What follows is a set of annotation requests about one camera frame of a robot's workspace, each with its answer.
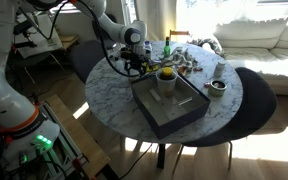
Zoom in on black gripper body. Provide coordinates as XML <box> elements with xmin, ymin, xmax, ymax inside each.
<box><xmin>122</xmin><ymin>49</ymin><xmax>149</xmax><ymax>68</ymax></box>

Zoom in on transparent cup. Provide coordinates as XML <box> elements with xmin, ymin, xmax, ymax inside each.
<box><xmin>115</xmin><ymin>59</ymin><xmax>125</xmax><ymax>71</ymax></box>

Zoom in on white plastic cup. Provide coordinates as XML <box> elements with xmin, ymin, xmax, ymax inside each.
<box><xmin>155</xmin><ymin>68</ymin><xmax>179</xmax><ymax>98</ymax></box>

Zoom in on yellow packet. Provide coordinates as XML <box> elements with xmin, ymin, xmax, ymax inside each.
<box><xmin>144</xmin><ymin>61</ymin><xmax>160</xmax><ymax>73</ymax></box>

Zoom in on white bottle blue cap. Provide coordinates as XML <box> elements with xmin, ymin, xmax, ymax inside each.
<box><xmin>144</xmin><ymin>40</ymin><xmax>153</xmax><ymax>60</ymax></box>

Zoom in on yellow lidded jar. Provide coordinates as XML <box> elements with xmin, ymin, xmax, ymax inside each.
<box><xmin>160</xmin><ymin>66</ymin><xmax>175</xmax><ymax>81</ymax></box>

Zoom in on pale wood block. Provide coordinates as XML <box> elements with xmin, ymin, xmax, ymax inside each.
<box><xmin>149</xmin><ymin>88</ymin><xmax>162</xmax><ymax>103</ymax></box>

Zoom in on green glass bottle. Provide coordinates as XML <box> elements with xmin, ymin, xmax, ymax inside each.
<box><xmin>163</xmin><ymin>36</ymin><xmax>172</xmax><ymax>59</ymax></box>

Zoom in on crumpled white cloth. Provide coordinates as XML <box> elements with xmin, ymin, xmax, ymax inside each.
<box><xmin>162</xmin><ymin>46</ymin><xmax>200</xmax><ymax>73</ymax></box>

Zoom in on small orange item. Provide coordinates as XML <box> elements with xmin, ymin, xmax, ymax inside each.
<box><xmin>178</xmin><ymin>66</ymin><xmax>188</xmax><ymax>77</ymax></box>

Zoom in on beige curtain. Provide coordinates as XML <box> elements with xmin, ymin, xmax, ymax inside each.
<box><xmin>133</xmin><ymin>0</ymin><xmax>178</xmax><ymax>43</ymax></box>

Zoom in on wooden chair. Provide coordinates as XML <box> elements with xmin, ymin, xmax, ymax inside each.
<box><xmin>169</xmin><ymin>29</ymin><xmax>191</xmax><ymax>43</ymax></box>

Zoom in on pale flat strip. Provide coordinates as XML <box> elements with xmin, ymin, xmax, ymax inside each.
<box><xmin>178</xmin><ymin>96</ymin><xmax>194</xmax><ymax>107</ymax></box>

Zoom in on dark blue shoebox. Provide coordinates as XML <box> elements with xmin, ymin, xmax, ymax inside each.
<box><xmin>130</xmin><ymin>72</ymin><xmax>212</xmax><ymax>140</ymax></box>

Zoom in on small wooden side table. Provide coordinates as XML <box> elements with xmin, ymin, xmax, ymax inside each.
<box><xmin>57</xmin><ymin>34</ymin><xmax>81</xmax><ymax>51</ymax></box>

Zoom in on striped blanket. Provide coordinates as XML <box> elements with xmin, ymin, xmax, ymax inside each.
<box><xmin>187</xmin><ymin>37</ymin><xmax>226</xmax><ymax>58</ymax></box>

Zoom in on white jar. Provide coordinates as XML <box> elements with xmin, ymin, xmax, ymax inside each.
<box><xmin>213</xmin><ymin>60</ymin><xmax>227</xmax><ymax>79</ymax></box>

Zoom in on round metal tin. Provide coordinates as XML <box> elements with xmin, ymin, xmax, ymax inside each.
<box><xmin>207</xmin><ymin>79</ymin><xmax>228</xmax><ymax>98</ymax></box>

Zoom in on wooden bench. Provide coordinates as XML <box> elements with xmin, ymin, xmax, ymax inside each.
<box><xmin>45</xmin><ymin>94</ymin><xmax>112</xmax><ymax>179</ymax></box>

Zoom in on window blinds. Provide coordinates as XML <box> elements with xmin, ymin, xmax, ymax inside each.
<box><xmin>48</xmin><ymin>2</ymin><xmax>83</xmax><ymax>14</ymax></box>

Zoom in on black table leg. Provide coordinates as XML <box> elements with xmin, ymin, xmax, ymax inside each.
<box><xmin>156</xmin><ymin>143</ymin><xmax>167</xmax><ymax>170</ymax></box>

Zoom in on white calibration board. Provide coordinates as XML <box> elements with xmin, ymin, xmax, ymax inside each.
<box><xmin>13</xmin><ymin>13</ymin><xmax>64</xmax><ymax>60</ymax></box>

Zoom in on dark blue round chair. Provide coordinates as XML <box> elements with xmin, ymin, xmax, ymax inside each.
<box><xmin>172</xmin><ymin>66</ymin><xmax>278</xmax><ymax>174</ymax></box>

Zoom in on white sofa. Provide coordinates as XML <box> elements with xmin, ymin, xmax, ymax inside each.
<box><xmin>213</xmin><ymin>18</ymin><xmax>288</xmax><ymax>98</ymax></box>

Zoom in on black floor cable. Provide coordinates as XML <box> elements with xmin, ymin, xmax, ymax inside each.
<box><xmin>118</xmin><ymin>143</ymin><xmax>154</xmax><ymax>180</ymax></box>

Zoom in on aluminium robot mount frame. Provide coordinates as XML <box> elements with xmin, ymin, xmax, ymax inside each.
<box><xmin>38</xmin><ymin>101</ymin><xmax>90</xmax><ymax>180</ymax></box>

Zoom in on black camera on stand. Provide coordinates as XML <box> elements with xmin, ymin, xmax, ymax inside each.
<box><xmin>12</xmin><ymin>20</ymin><xmax>35</xmax><ymax>37</ymax></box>

